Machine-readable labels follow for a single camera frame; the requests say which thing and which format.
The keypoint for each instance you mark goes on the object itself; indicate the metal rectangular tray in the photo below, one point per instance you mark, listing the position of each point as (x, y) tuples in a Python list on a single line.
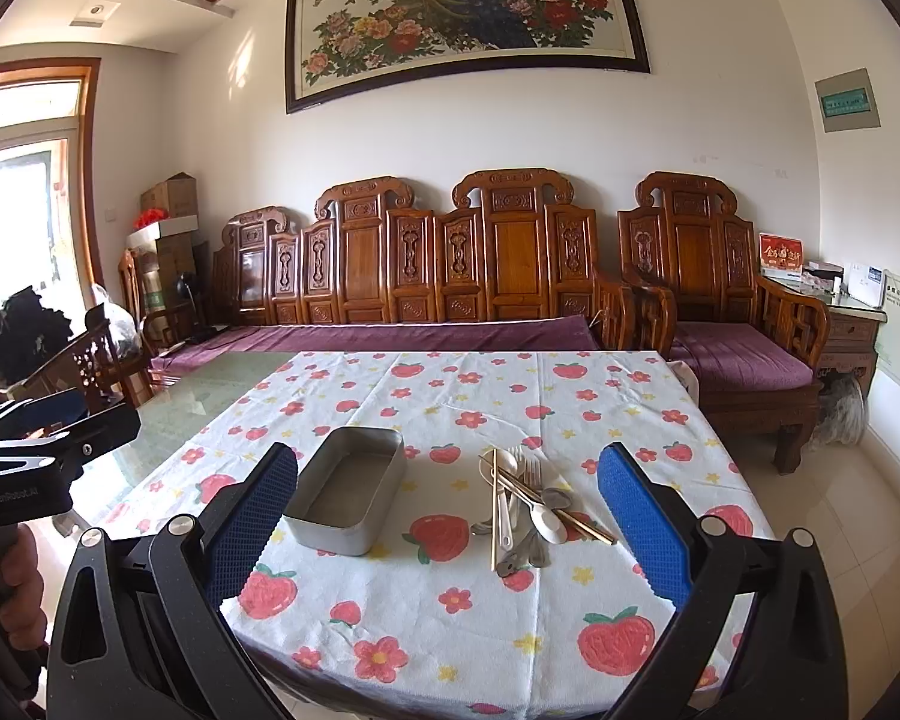
[(346, 489)]

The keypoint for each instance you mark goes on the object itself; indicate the large cream serving spoon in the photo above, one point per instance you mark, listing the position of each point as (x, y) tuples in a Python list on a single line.
[(504, 501)]

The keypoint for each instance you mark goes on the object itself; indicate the red greeting card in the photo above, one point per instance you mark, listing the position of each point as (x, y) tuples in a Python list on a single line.
[(780, 256)]

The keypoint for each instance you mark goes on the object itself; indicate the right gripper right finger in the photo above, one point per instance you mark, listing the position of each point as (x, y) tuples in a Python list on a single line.
[(790, 662)]

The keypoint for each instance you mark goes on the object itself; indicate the carved wooden armchair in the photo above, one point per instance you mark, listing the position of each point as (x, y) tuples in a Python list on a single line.
[(752, 344)]

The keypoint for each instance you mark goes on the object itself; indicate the stacked cardboard boxes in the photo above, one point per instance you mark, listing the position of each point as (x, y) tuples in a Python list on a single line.
[(161, 243)]

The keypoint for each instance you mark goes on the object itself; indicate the grey wall electrical panel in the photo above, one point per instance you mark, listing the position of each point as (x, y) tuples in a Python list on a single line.
[(847, 102)]

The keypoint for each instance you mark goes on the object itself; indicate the strawberry flower tablecloth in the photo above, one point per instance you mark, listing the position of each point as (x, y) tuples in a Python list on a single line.
[(421, 622)]

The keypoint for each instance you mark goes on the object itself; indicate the carved wooden long sofa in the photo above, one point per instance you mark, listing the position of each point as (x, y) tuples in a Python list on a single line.
[(514, 247)]

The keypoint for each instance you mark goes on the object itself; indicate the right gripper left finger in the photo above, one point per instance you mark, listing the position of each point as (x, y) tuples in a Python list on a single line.
[(139, 631)]

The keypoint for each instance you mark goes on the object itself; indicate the framed peacock painting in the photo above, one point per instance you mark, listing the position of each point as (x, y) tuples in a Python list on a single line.
[(335, 48)]

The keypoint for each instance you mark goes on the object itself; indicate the dark wooden chair left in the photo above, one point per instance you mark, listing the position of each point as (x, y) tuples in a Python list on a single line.
[(42, 351)]

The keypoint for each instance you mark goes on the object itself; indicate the wooden side table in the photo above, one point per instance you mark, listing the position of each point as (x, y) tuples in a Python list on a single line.
[(851, 346)]

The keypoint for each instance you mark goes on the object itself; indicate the person's left hand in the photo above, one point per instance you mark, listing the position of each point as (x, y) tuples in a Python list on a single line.
[(21, 615)]

